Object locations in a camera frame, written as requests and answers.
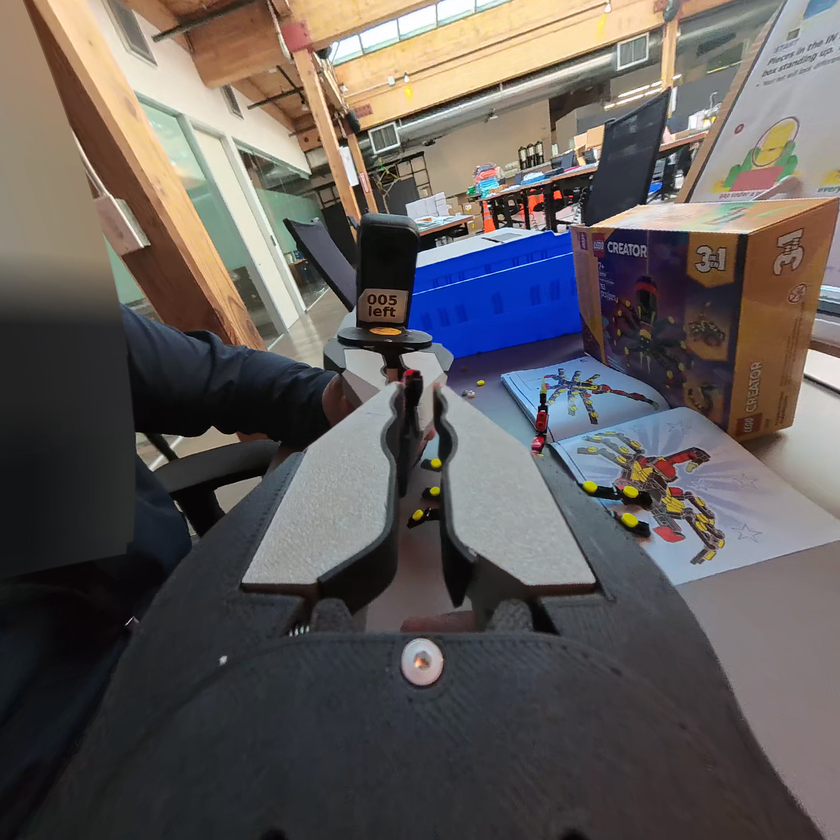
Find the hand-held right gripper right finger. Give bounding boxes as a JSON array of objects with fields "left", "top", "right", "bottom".
[{"left": 432, "top": 385, "right": 598, "bottom": 611}]

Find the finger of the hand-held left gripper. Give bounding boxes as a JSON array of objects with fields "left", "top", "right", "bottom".
[
  {"left": 341, "top": 351, "right": 398, "bottom": 409},
  {"left": 402, "top": 353, "right": 450, "bottom": 396}
]

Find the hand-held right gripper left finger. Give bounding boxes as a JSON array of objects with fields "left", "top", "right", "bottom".
[{"left": 240, "top": 382, "right": 406, "bottom": 614}]

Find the black red lego limb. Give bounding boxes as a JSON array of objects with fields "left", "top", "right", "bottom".
[{"left": 397, "top": 369, "right": 426, "bottom": 496}]

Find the person's left forearm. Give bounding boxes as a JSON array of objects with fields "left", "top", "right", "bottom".
[{"left": 121, "top": 305, "right": 339, "bottom": 450}]

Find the red black lego leg segment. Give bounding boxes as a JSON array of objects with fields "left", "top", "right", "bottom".
[{"left": 529, "top": 387, "right": 553, "bottom": 458}]

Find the group of black yellow lego pieces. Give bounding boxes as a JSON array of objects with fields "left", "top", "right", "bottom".
[{"left": 406, "top": 377, "right": 652, "bottom": 539}]

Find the lego set box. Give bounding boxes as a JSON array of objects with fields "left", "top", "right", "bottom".
[{"left": 570, "top": 197, "right": 840, "bottom": 442}]

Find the person's left hand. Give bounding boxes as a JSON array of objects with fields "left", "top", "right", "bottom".
[{"left": 320, "top": 374, "right": 365, "bottom": 431}]

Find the black office chair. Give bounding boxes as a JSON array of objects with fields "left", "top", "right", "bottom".
[
  {"left": 283, "top": 218, "right": 358, "bottom": 312},
  {"left": 141, "top": 433, "right": 284, "bottom": 536}
]

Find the blue plastic bin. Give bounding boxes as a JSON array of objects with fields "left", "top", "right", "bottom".
[{"left": 408, "top": 230, "right": 585, "bottom": 360}]

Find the scorpion cover instruction booklet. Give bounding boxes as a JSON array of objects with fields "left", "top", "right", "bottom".
[{"left": 550, "top": 407, "right": 840, "bottom": 587}]

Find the black monitor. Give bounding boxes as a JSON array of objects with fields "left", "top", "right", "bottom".
[{"left": 584, "top": 88, "right": 673, "bottom": 227}]

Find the person's dark clothing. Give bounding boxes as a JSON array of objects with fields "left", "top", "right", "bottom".
[{"left": 0, "top": 456, "right": 194, "bottom": 840}]

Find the white instruction board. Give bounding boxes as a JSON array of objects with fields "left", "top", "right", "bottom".
[{"left": 676, "top": 0, "right": 840, "bottom": 206}]

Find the wooden post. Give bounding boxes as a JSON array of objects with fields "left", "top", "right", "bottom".
[{"left": 23, "top": 0, "right": 266, "bottom": 352}]

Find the white wall box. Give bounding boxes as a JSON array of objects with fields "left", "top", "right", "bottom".
[{"left": 92, "top": 196, "right": 152, "bottom": 256}]

